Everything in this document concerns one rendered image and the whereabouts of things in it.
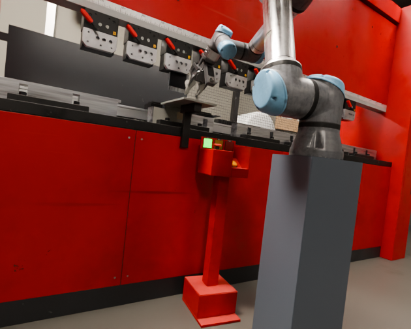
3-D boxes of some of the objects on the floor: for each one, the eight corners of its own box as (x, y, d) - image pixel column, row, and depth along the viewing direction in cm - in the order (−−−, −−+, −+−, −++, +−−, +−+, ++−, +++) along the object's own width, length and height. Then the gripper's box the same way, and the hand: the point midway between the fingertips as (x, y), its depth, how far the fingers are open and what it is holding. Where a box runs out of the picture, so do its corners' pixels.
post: (219, 236, 273) (243, 24, 267) (216, 234, 277) (240, 25, 271) (224, 235, 275) (247, 26, 269) (220, 234, 280) (244, 27, 274)
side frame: (391, 260, 255) (426, -1, 248) (311, 233, 327) (336, 30, 320) (404, 258, 269) (438, 10, 262) (324, 232, 340) (348, 37, 334)
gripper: (214, 57, 145) (194, 91, 156) (195, 48, 137) (175, 86, 148) (222, 65, 140) (201, 100, 151) (202, 57, 132) (181, 95, 143)
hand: (191, 94), depth 147 cm, fingers open, 5 cm apart
